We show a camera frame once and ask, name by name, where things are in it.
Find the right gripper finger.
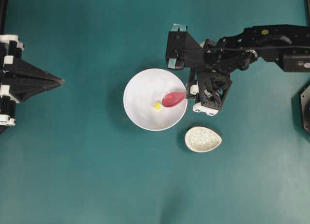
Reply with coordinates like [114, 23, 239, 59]
[186, 71, 196, 93]
[186, 85, 199, 100]

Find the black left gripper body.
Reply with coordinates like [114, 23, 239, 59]
[0, 35, 25, 126]

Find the black frame rail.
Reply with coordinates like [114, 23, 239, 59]
[0, 0, 8, 35]
[304, 0, 310, 26]

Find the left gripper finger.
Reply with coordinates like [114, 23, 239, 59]
[3, 56, 64, 83]
[8, 81, 63, 103]

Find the white round bowl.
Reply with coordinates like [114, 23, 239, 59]
[123, 68, 187, 131]

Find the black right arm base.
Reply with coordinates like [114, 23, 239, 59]
[291, 82, 310, 141]

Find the black left frame rail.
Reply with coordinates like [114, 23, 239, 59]
[0, 0, 8, 35]

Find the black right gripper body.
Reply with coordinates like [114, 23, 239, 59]
[193, 72, 232, 116]

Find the green table mat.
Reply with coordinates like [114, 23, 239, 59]
[0, 0, 310, 224]

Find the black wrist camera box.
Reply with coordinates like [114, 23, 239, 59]
[165, 24, 205, 71]

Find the black right frame rail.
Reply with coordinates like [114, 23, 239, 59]
[304, 0, 310, 26]

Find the red plastic spoon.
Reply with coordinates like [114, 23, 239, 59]
[161, 92, 186, 107]

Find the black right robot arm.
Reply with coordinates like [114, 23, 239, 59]
[182, 25, 310, 116]

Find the speckled teardrop spoon rest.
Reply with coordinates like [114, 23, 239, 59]
[185, 126, 222, 153]

